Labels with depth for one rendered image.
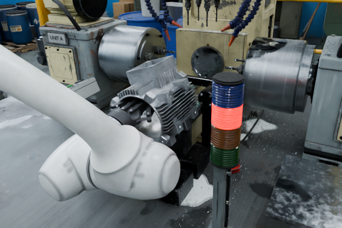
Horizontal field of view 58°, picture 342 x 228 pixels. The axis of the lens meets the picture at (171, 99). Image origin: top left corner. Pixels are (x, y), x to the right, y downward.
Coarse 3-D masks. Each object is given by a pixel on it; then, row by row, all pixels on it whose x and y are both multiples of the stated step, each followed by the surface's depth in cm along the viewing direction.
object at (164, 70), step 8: (168, 56) 94; (144, 64) 98; (152, 64) 99; (160, 64) 89; (168, 64) 92; (128, 72) 90; (136, 72) 89; (144, 72) 88; (152, 72) 86; (160, 72) 88; (168, 72) 92; (176, 72) 95; (136, 80) 90; (144, 80) 89; (152, 80) 87; (160, 80) 87; (168, 80) 91
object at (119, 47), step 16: (112, 32) 128; (128, 32) 125; (144, 32) 123; (112, 48) 125; (128, 48) 121; (144, 48) 123; (160, 48) 132; (112, 64) 126; (128, 64) 122; (128, 80) 129
